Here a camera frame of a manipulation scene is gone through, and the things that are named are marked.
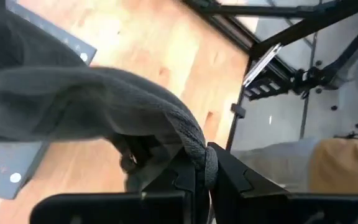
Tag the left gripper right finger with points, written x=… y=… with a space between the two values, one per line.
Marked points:
x=228 y=177

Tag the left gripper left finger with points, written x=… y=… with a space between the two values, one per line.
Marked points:
x=185 y=186

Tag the dark grey cap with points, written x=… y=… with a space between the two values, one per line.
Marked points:
x=73 y=99

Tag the person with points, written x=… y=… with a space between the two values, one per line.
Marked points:
x=343 y=165

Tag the grey perforated metal stand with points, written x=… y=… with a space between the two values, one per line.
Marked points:
x=2 y=168

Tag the silver metal bracket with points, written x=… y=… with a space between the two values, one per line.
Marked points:
x=261 y=65

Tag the black table frame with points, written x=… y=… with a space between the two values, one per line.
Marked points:
x=309 y=25

